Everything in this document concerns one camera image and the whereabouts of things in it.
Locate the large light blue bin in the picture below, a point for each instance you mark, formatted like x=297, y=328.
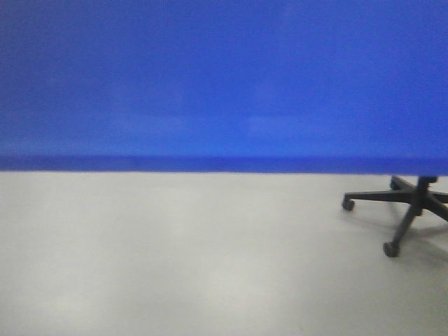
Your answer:
x=323, y=87

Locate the black office chair base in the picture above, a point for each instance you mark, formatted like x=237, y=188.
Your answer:
x=419, y=197

